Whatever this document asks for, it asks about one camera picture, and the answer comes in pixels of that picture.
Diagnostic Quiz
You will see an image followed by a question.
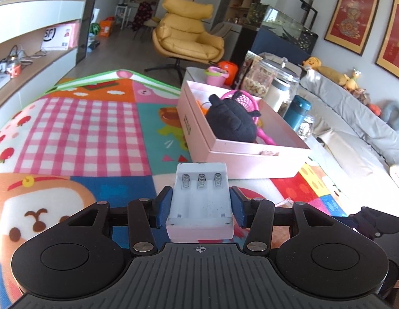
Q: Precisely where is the yellow duck plush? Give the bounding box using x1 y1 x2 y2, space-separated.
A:
302 57 361 92

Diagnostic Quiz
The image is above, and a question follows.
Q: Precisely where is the white tumbler bottle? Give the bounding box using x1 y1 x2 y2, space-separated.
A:
264 78 290 112

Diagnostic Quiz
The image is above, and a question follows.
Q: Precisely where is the pink gift box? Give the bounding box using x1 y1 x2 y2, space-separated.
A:
177 81 310 179

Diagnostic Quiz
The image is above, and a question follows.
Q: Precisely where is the yellow leather armchair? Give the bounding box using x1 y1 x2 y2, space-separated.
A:
144 0 225 80

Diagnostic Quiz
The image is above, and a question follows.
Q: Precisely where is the small glass jar of nuts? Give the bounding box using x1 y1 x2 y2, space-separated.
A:
296 115 315 140

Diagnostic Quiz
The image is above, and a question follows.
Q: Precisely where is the white battery charger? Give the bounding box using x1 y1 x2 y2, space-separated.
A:
166 162 234 243

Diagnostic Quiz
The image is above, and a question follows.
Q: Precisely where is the large glass jar with lid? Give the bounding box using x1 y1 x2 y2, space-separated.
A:
240 54 302 98

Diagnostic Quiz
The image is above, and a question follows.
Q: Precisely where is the grey covered sofa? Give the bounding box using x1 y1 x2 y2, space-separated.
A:
298 69 399 198

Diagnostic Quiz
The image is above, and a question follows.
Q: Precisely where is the white SF courier box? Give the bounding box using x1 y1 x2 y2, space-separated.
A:
41 22 80 51

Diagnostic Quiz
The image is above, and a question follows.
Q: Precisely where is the white wall shelf unit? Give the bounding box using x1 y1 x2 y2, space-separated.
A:
0 0 86 128

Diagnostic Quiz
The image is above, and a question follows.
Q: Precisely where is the pink plastic strainer scoop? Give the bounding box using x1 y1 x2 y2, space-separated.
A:
222 90 276 145

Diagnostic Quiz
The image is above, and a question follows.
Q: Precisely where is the black plush toy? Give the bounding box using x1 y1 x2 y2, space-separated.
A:
205 94 261 143

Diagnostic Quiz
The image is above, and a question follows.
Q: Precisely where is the teal thermos bottle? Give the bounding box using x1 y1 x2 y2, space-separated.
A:
283 95 312 132

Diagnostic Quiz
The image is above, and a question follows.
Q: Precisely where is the orange pumpkin toy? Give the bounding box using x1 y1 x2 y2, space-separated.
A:
196 100 211 116

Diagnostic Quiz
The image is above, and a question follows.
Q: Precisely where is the grey neck pillow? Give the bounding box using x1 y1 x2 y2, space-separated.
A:
380 100 399 131

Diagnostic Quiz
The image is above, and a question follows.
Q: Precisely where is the glass fish tank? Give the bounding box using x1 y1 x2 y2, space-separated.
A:
245 3 318 54

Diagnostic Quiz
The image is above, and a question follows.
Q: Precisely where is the pink toy bucket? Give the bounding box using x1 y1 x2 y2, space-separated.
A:
205 66 230 87

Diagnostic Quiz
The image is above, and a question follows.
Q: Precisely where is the orange shopping bag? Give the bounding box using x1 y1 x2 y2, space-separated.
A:
99 19 116 37

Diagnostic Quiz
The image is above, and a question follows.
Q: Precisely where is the red framed wall picture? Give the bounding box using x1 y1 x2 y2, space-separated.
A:
324 0 380 56

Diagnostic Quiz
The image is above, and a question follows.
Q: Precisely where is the colourful cartoon play mat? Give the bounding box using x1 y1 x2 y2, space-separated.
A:
0 68 358 309

